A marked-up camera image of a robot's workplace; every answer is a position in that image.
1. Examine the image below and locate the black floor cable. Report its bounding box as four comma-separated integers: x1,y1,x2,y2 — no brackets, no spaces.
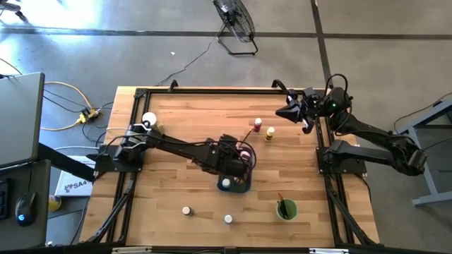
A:
374,90,452,169

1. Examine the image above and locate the yellow round object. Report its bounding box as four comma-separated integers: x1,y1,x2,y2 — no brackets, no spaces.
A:
48,194,63,213

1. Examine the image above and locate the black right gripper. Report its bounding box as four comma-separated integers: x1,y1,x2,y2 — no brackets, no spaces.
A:
275,86,321,135

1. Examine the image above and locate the yellow power connector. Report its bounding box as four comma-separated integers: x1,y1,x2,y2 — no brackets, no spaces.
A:
76,107,100,125

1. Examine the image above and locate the grey metal table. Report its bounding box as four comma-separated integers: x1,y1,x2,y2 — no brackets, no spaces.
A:
410,99,452,208

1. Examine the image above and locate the black desk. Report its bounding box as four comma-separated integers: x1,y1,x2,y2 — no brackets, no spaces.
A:
0,159,52,250

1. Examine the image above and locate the black computer mouse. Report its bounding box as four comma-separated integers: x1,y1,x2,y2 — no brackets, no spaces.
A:
14,191,37,227

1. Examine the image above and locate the black metal bar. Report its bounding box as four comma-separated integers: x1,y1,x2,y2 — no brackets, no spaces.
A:
37,143,96,183

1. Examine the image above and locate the black floor fan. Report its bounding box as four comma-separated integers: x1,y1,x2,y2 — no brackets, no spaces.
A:
213,0,260,56

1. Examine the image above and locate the black fan cable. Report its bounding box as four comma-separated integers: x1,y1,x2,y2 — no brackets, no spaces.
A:
156,35,218,87

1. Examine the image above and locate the grey monitor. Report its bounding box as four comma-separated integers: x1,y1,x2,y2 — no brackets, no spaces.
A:
0,72,46,169

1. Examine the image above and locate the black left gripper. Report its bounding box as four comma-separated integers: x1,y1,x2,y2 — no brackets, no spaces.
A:
208,133,256,179

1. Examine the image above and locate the black keyboard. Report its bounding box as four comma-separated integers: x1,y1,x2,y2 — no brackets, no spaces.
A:
0,179,8,220

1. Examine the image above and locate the green cup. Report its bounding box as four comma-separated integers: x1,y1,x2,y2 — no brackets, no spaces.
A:
275,198,299,222

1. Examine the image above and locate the teal plastic bin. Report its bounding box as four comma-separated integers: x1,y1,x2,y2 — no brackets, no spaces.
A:
216,172,254,194

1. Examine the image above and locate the yellow cable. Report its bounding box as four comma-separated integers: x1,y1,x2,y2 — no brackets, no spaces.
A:
40,80,95,132

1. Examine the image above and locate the silver bracket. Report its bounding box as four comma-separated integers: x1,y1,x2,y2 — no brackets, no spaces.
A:
111,246,153,254
309,248,351,254

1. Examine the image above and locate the white cardboard box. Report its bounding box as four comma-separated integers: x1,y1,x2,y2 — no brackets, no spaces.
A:
54,155,97,198

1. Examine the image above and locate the thin brown paintbrush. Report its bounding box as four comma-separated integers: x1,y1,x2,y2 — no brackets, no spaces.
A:
239,128,255,146

